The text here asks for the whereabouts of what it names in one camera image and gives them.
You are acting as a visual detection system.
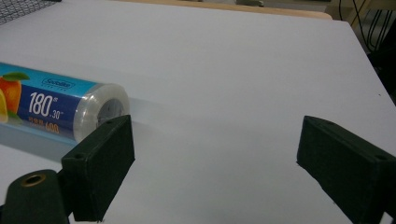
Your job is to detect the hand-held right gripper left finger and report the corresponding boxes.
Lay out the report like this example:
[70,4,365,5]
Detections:
[61,114,136,223]

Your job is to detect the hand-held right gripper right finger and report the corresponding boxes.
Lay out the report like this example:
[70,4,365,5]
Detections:
[296,115,396,224]

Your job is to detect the black mesh basket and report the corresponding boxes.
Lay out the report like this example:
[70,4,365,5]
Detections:
[0,0,63,26]

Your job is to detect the blue plastic wrap roll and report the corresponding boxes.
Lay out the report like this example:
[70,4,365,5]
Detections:
[0,62,131,146]

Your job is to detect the black cables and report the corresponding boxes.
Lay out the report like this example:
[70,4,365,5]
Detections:
[338,0,396,54]

